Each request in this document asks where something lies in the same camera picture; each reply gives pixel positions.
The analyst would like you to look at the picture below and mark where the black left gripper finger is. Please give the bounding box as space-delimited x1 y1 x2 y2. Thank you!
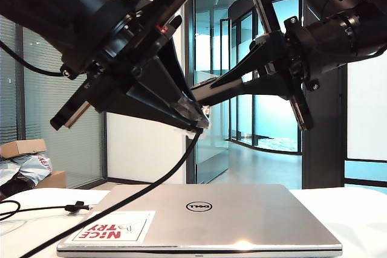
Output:
90 58 209 132
157 39 202 111

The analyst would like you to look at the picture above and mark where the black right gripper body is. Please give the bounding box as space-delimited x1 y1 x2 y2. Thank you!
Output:
252 0 320 131

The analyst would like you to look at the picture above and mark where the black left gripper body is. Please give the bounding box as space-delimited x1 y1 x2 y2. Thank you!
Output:
50 0 211 131

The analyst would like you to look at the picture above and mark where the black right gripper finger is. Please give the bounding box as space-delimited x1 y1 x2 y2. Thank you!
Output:
211 33 288 87
241 66 293 98

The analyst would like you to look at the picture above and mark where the black charging cable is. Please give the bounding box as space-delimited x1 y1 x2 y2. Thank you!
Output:
0 127 204 258

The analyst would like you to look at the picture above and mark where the glass door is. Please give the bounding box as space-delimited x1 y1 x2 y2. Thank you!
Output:
193 0 232 184

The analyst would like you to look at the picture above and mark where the window blinds partition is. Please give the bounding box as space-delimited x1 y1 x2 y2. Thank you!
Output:
0 13 106 189

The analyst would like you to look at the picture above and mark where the large brown cardboard box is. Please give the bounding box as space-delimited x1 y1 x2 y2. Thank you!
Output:
35 170 68 190

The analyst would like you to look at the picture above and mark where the small brown cardboard box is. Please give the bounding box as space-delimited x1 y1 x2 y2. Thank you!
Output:
0 138 48 160

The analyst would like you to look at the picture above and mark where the grey plastic mailing bag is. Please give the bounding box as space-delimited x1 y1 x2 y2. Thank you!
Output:
0 152 54 187

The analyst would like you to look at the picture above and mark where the silver Dell laptop with sticker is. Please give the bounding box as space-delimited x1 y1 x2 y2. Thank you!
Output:
56 183 344 258

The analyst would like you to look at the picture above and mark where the black bundled item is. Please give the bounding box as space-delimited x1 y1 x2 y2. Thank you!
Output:
0 172 40 201

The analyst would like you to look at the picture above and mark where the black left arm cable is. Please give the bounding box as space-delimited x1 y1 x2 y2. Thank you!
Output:
0 40 66 77

